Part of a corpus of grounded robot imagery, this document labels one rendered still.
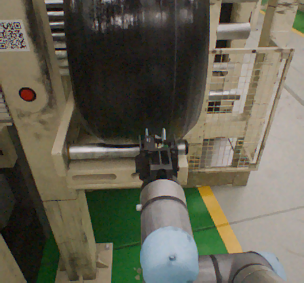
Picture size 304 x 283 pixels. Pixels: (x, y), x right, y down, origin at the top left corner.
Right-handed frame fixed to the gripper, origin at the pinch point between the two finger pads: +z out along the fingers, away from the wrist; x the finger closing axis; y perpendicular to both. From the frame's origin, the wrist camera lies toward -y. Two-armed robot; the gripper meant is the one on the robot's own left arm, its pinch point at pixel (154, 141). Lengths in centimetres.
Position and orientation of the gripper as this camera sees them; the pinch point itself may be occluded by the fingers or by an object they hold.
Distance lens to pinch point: 69.3
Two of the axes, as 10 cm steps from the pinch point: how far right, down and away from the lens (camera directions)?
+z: -0.6, -5.1, 8.6
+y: -0.1, -8.6, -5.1
